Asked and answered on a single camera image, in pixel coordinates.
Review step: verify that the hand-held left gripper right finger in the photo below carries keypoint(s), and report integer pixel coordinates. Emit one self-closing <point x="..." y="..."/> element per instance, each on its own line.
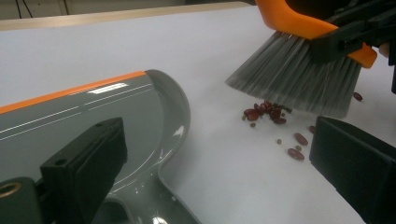
<point x="358" y="168"/>

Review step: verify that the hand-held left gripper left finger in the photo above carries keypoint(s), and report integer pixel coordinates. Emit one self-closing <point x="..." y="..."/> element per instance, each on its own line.
<point x="84" y="174"/>

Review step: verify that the orange brush with grey bristles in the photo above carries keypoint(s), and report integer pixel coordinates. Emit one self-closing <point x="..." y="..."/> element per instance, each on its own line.
<point x="295" y="74"/>

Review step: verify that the grey dustpan with orange edge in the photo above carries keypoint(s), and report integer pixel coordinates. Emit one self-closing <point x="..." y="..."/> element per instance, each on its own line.
<point x="62" y="124"/>

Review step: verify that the red kidney beans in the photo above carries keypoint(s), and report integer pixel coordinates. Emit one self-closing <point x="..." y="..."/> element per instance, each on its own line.
<point x="295" y="154"/>

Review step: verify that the green mung beans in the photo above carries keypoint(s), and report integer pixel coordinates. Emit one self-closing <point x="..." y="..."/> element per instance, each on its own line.
<point x="279" y="141"/>

